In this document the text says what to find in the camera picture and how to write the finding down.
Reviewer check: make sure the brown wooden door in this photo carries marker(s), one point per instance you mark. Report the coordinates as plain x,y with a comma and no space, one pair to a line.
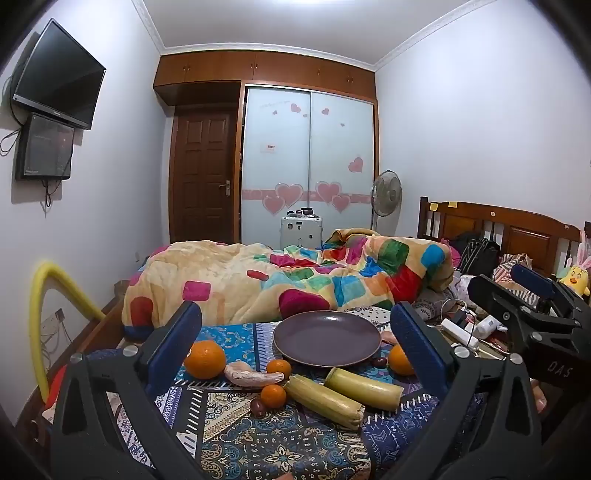
203,175

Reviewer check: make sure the purple plate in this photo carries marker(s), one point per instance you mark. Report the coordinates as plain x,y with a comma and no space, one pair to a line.
325,337

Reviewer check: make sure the small orange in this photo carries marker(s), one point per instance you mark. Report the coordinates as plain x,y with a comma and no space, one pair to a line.
274,396
278,367

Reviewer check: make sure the black wall television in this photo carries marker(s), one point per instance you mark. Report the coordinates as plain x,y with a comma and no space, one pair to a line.
57,76

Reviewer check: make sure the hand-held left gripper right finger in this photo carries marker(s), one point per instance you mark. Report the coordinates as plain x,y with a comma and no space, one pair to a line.
413,344

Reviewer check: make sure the white patterned cloth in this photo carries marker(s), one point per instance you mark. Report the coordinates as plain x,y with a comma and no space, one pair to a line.
369,314

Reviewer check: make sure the yellow chick plush toy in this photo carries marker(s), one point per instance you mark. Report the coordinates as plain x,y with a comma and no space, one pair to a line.
577,279

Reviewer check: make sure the colourful patchwork blanket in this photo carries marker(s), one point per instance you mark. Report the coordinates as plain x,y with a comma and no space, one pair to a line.
231,277

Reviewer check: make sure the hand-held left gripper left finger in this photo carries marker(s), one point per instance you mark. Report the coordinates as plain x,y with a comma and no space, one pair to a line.
178,344

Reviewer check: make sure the standing fan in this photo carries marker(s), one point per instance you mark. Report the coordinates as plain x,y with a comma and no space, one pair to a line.
388,191

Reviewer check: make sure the wooden wardrobe with heart stickers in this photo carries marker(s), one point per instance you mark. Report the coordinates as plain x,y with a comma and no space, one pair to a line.
314,152

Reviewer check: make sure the small black wall monitor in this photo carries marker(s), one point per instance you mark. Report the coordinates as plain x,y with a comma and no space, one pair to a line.
46,147

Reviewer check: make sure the white appliance by wardrobe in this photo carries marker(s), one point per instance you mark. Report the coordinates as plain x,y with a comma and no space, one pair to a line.
300,230

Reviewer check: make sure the white wall socket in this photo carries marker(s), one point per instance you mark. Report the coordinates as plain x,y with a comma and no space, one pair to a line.
51,321

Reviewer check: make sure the large orange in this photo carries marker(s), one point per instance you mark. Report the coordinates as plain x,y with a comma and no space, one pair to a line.
205,361

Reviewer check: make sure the white power strip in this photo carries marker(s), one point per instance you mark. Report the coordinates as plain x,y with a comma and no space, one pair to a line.
459,334

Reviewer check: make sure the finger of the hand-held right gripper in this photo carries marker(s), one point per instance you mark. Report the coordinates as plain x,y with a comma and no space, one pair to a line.
491,297
531,281

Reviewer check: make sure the dark purple passion fruit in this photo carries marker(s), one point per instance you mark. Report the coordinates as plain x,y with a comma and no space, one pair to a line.
257,407

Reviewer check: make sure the ragged-end sugarcane piece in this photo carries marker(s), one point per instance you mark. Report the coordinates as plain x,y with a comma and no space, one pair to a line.
323,400

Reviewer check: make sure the medium orange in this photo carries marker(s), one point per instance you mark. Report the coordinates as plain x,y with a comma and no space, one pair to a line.
399,361

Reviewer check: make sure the wooden bed headboard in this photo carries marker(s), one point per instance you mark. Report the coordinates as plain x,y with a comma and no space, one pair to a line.
517,230

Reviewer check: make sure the black bag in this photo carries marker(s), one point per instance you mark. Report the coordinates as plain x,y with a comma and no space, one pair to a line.
480,256

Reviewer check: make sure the dark plum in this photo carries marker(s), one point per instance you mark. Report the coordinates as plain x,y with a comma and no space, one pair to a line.
379,362

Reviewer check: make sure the yellow foam tube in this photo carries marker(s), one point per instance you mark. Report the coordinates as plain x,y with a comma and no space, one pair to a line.
41,300

